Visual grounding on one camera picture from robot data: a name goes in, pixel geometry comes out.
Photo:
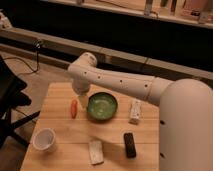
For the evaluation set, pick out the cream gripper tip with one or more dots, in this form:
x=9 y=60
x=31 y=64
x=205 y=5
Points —
x=83 y=99

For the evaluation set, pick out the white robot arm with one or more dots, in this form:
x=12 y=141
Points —
x=185 y=111

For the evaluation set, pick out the green bowl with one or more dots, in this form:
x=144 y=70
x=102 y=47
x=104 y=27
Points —
x=102 y=106

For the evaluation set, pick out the white folded cloth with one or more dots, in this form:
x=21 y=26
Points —
x=96 y=152

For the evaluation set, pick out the white tube bottle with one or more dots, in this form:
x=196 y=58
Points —
x=135 y=111

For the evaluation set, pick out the white paper cup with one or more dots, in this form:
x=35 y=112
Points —
x=44 y=140

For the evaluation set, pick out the black remote control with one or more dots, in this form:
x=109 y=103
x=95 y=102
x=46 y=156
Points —
x=129 y=145

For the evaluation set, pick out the black office chair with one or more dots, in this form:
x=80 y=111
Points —
x=12 y=96

